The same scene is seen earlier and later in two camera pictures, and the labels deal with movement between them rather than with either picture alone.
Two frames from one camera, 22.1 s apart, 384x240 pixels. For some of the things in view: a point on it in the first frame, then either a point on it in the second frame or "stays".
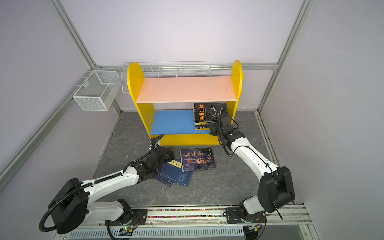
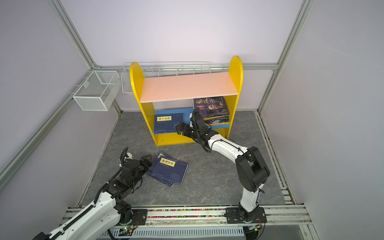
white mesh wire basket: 98,91 stays
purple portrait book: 197,159 to 211,106
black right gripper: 213,132 to 183,125
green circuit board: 125,232 stays
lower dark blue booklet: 164,180 stays
